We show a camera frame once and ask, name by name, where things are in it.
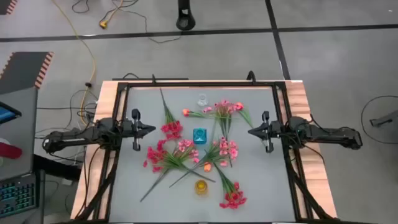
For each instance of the clear glass vase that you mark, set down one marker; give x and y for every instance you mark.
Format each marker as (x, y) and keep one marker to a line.
(202, 99)

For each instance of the red object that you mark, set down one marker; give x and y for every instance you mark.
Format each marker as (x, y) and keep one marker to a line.
(9, 151)

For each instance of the gray stand foot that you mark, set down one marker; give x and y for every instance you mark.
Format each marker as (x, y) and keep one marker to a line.
(384, 120)

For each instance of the pink artificial flower bunch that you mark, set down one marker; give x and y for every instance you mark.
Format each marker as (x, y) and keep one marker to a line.
(186, 144)
(230, 151)
(223, 107)

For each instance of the orange artificial tulip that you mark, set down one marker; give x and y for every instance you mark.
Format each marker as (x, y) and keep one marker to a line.
(207, 167)
(238, 106)
(186, 112)

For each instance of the gray desk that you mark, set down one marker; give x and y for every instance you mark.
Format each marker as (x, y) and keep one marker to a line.
(21, 140)

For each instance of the blue glass vase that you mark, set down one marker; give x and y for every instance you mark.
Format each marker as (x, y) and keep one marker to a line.
(199, 136)

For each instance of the black metal table frame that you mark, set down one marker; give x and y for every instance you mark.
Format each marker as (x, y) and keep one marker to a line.
(202, 84)

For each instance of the yellow plug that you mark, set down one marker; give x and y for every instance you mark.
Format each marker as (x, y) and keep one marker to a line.
(103, 24)

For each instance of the black stand base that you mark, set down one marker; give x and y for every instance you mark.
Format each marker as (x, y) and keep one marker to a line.
(185, 18)

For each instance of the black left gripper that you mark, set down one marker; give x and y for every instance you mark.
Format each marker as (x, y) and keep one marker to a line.
(129, 128)

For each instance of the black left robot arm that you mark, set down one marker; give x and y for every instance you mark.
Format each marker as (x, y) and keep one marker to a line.
(77, 135)

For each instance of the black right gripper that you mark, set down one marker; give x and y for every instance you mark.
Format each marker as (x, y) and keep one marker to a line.
(275, 130)

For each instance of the yellow ribbed glass vase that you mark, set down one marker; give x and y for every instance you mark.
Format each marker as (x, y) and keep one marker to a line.
(201, 187)

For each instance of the backlit black keyboard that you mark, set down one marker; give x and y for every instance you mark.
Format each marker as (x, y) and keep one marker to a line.
(17, 194)

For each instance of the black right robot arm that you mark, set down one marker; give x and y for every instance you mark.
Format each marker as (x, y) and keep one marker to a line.
(329, 135)

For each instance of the red artificial flower bunch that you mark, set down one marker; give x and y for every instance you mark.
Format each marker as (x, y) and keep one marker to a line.
(233, 197)
(152, 155)
(171, 128)

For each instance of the blue lit screen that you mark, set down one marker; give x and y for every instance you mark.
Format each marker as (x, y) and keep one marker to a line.
(6, 113)

